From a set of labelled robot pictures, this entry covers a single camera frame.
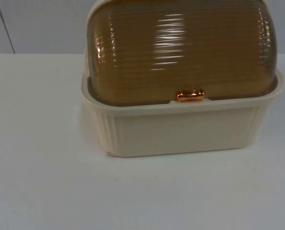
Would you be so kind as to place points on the cream box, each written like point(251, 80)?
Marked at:
point(168, 129)

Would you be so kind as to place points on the cream lid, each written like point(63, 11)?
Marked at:
point(180, 60)

